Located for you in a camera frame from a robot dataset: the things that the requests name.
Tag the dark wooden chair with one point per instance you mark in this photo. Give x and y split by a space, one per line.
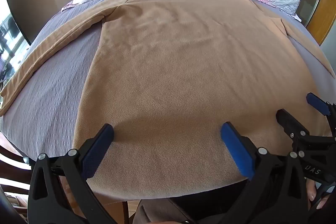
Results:
13 174

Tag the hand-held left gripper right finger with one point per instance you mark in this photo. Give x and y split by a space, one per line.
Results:
237 151

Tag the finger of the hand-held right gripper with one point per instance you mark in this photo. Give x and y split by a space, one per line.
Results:
317 103
288 121

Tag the person's right hand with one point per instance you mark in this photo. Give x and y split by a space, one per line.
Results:
313 193

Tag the grey-purple bed sheet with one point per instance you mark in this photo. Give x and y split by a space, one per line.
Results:
50 87

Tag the window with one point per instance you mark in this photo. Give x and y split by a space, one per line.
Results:
10 37

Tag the tan long-sleeved shirt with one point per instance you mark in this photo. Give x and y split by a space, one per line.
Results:
178 77

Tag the person's dark clothing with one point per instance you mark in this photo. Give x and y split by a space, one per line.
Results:
181 209

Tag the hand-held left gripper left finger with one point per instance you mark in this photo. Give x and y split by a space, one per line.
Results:
96 151

